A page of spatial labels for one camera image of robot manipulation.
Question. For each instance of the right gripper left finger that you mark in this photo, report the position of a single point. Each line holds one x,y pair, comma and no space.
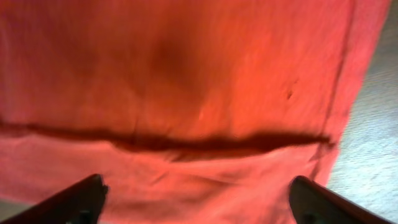
81,203

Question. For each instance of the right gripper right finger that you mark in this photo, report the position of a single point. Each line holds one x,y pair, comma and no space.
312,203

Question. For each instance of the red printed t-shirt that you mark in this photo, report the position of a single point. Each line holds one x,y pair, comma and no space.
192,111

